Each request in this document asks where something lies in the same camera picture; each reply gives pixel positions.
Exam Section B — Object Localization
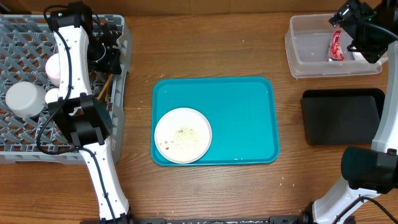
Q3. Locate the white napkin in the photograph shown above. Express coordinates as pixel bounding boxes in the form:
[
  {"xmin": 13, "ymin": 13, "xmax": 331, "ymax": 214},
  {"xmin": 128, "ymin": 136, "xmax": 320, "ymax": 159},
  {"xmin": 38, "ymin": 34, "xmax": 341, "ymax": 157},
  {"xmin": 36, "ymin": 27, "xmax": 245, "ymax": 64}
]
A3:
[{"xmin": 353, "ymin": 52, "xmax": 366, "ymax": 61}]

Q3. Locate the red sauce packet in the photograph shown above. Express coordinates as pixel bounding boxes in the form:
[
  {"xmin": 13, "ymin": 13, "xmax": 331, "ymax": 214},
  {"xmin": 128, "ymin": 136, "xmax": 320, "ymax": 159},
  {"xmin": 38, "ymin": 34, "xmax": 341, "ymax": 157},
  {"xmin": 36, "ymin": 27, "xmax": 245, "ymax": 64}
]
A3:
[{"xmin": 326, "ymin": 30, "xmax": 345, "ymax": 62}]

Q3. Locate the small white bowl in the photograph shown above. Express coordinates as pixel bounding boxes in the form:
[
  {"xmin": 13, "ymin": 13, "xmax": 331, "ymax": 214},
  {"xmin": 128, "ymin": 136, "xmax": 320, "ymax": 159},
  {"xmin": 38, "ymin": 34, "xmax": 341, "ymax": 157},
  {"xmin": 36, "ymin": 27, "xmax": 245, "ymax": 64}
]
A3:
[{"xmin": 45, "ymin": 53, "xmax": 60, "ymax": 86}]

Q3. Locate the white cup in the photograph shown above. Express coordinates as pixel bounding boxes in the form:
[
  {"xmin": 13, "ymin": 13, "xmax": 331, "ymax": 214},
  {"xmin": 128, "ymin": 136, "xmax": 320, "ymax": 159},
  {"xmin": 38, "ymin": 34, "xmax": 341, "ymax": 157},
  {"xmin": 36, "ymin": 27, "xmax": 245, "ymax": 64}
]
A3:
[{"xmin": 45, "ymin": 88, "xmax": 59, "ymax": 104}]

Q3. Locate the grey metal bowl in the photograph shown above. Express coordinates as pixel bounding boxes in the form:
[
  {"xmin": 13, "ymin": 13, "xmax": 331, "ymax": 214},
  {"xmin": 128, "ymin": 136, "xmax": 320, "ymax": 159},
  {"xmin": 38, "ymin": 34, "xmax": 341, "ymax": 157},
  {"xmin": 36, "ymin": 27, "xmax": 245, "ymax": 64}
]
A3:
[{"xmin": 6, "ymin": 82, "xmax": 46, "ymax": 118}]

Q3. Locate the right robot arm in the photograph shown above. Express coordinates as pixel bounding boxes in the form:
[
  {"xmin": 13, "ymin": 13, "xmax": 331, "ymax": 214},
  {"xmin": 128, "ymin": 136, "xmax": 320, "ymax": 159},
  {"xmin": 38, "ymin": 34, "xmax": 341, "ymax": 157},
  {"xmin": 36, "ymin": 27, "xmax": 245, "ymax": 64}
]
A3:
[{"xmin": 296, "ymin": 0, "xmax": 397, "ymax": 223}]

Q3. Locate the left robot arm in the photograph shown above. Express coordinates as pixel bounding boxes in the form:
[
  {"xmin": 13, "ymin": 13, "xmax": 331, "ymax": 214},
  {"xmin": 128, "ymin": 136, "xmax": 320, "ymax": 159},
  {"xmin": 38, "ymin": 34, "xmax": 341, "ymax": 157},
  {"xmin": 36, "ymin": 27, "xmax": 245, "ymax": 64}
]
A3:
[{"xmin": 43, "ymin": 2, "xmax": 134, "ymax": 223}]

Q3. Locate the clear plastic waste bin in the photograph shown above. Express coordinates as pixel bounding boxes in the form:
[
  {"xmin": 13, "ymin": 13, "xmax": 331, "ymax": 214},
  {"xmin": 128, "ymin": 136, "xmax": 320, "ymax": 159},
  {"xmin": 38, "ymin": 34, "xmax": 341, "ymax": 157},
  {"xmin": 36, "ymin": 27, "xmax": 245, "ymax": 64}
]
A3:
[{"xmin": 285, "ymin": 14, "xmax": 388, "ymax": 78}]

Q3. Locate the grey plastic dish rack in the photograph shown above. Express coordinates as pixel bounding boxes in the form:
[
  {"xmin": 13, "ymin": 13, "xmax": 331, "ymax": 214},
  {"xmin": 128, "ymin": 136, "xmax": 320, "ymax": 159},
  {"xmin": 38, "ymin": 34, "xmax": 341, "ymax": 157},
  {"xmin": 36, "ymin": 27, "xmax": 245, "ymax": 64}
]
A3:
[{"xmin": 1, "ymin": 15, "xmax": 133, "ymax": 164}]

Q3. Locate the black plastic tray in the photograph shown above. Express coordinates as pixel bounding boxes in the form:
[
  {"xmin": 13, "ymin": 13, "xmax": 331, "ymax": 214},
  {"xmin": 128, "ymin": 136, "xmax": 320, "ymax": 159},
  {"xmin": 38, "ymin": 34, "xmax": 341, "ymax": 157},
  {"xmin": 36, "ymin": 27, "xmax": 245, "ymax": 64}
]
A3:
[{"xmin": 301, "ymin": 88, "xmax": 385, "ymax": 146}]

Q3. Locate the large white plate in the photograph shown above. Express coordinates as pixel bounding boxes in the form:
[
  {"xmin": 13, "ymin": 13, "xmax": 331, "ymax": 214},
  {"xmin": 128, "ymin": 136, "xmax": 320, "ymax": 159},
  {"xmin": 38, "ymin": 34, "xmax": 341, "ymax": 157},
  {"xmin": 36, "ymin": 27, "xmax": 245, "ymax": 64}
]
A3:
[{"xmin": 154, "ymin": 108, "xmax": 213, "ymax": 164}]

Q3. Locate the teal serving tray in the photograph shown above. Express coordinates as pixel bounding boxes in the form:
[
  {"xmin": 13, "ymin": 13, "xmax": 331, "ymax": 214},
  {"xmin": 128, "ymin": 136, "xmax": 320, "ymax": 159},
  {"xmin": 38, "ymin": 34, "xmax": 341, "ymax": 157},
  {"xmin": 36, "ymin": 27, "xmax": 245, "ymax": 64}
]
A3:
[{"xmin": 152, "ymin": 77, "xmax": 280, "ymax": 166}]

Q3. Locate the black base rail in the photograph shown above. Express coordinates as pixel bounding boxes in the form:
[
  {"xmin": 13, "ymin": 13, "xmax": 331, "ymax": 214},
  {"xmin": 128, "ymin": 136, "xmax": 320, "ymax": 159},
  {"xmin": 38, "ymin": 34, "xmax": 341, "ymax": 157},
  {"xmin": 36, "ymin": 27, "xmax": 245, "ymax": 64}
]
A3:
[{"xmin": 130, "ymin": 215, "xmax": 299, "ymax": 224}]

